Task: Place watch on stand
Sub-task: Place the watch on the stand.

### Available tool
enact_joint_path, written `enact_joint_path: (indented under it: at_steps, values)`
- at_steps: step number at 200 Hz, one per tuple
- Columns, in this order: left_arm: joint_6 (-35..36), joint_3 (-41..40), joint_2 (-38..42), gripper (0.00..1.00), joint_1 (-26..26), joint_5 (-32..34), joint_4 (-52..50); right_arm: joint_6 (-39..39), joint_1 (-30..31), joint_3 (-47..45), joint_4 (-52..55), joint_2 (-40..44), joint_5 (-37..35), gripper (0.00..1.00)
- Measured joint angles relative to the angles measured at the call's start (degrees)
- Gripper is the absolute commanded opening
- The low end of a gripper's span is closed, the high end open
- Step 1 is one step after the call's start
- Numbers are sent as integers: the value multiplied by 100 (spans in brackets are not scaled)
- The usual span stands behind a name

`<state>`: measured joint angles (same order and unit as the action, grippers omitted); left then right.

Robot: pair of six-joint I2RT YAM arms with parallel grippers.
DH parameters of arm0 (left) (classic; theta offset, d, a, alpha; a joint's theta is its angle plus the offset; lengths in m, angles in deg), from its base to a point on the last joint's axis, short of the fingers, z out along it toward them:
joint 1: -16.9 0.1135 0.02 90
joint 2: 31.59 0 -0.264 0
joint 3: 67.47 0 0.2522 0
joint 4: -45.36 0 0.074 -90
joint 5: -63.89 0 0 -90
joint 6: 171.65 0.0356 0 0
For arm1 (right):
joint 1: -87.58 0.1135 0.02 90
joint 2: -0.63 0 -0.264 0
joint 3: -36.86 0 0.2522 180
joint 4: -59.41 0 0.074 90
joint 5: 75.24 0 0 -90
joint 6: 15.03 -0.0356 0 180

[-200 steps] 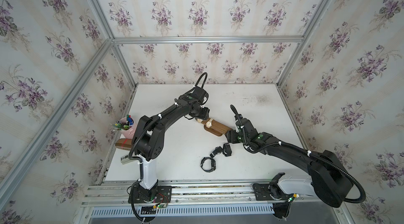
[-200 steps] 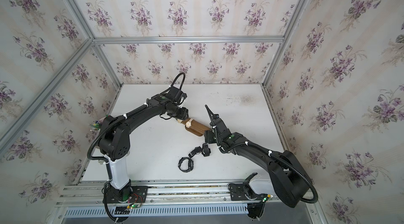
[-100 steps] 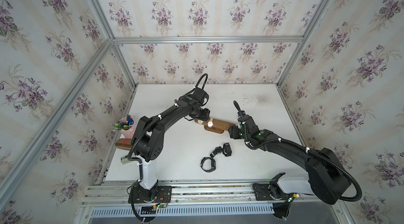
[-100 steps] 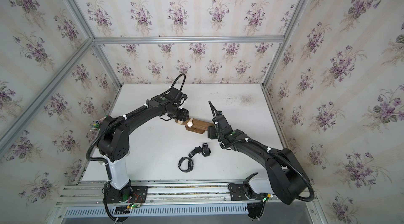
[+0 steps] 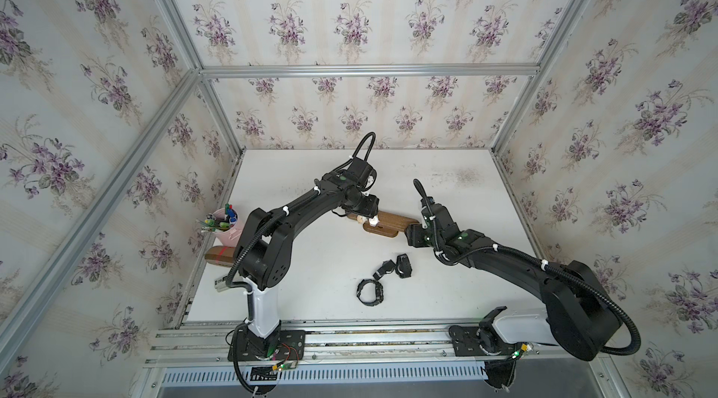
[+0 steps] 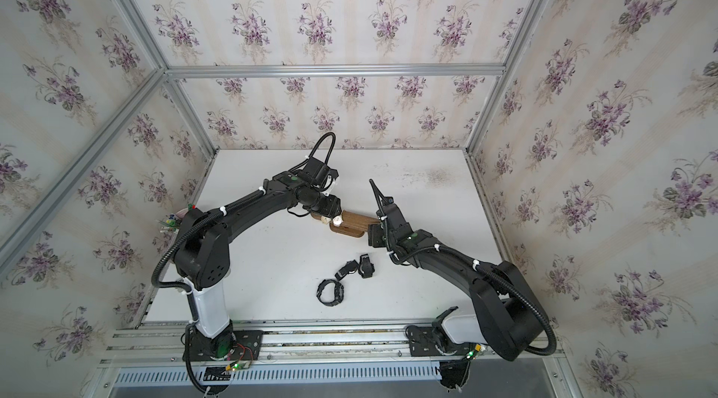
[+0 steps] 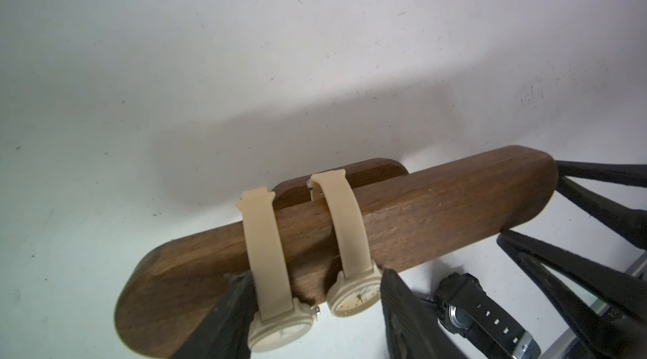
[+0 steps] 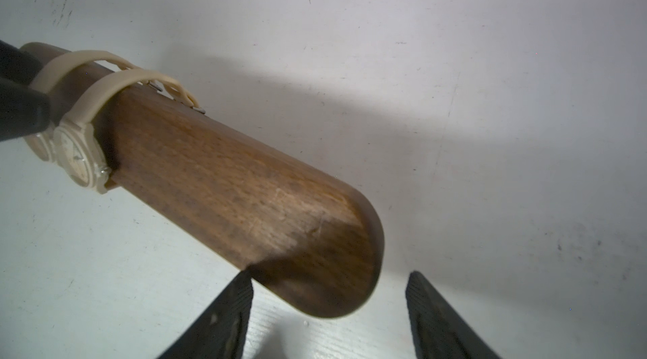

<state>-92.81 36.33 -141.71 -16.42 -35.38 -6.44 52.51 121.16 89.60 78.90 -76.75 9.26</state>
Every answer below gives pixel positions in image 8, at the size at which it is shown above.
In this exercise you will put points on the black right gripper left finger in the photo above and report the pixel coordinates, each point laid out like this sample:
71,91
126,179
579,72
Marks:
220,331

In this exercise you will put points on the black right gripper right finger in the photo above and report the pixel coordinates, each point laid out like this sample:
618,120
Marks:
438,331

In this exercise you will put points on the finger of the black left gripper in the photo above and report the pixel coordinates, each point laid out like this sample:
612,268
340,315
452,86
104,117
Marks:
24,111

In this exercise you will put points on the brown wooden watch stand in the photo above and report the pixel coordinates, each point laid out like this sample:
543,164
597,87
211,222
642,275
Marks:
313,240

